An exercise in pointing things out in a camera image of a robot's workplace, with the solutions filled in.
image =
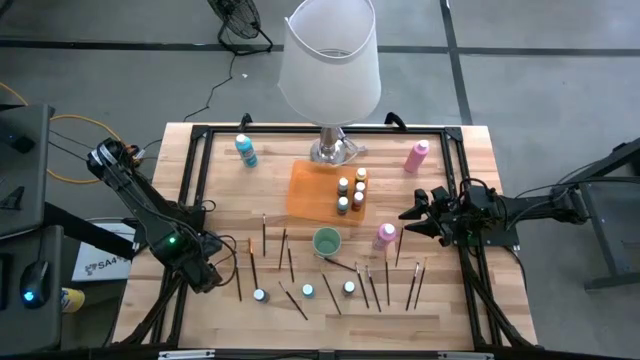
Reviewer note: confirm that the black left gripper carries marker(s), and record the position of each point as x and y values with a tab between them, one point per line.
202	272

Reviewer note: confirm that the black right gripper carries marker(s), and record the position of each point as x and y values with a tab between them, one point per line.
450	215

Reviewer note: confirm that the large pink paint bottle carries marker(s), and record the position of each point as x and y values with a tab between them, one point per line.
385	235
416	157

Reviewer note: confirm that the small reddish-brown paint bottle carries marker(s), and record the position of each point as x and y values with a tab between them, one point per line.
357	199

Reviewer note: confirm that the small yellow paint bottle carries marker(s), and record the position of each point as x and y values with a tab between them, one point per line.
360	174

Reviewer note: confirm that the small teal paint bottle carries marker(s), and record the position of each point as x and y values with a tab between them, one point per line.
342	204

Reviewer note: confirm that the small beige-grey paint bottle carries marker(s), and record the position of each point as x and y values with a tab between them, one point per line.
342	186

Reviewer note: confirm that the small dark brown paint bottle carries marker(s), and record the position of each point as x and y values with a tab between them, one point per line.
349	287

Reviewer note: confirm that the small sky blue paint bottle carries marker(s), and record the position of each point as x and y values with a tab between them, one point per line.
308	290

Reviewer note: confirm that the large teal paint bottle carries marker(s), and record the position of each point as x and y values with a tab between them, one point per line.
246	150

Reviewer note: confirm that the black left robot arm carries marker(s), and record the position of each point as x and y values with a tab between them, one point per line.
135	195

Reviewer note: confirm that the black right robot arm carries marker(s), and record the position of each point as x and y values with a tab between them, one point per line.
530	205

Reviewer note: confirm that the flat orange-bristle paintbrush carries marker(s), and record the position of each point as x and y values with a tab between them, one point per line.
253	263

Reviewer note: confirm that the white printed box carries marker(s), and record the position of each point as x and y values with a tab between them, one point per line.
102	265

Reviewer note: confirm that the green ribbed cup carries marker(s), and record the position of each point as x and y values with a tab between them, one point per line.
327	241

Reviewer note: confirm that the black table clamp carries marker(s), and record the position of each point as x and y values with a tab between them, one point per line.
395	120
245	121

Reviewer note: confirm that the translucent orange plastic tray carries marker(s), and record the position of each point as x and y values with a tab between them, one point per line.
312	192

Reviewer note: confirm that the black diagonal floor bar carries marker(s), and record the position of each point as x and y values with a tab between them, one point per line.
90	232

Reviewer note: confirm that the yellow can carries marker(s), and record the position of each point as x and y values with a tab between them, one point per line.
74	300

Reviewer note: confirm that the yellow power plug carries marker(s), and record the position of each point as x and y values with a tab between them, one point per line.
134	151

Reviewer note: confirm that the dark grey desk surface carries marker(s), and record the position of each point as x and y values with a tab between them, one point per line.
55	260

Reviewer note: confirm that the black computer mouse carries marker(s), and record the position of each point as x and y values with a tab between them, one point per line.
36	282

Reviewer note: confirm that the white-shade chrome table lamp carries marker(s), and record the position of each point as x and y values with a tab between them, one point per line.
327	65

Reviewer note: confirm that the dark metal stand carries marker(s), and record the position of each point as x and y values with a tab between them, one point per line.
615	225

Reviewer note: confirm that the dark grey desk panel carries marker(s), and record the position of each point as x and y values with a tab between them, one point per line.
30	175

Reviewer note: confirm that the black floor fan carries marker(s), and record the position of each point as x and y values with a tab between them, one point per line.
235	20

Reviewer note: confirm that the silver frame bracket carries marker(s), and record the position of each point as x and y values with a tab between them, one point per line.
186	355
465	356

